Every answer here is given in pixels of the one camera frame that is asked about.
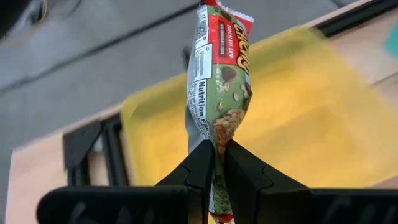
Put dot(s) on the green red chocolate chip bar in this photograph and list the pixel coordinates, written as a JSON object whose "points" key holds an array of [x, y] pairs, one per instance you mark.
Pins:
{"points": [[224, 77]]}

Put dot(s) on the yellow translucent plastic bin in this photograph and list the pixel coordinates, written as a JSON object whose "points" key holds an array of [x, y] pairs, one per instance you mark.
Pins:
{"points": [[311, 109]]}

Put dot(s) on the teal translucent plastic bin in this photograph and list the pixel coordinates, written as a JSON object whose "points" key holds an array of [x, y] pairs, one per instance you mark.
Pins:
{"points": [[393, 40]]}

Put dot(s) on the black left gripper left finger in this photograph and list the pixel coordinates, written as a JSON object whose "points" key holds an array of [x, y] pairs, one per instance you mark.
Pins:
{"points": [[199, 174]]}

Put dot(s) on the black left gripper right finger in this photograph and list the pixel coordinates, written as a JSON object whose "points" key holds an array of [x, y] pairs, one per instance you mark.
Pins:
{"points": [[245, 177]]}

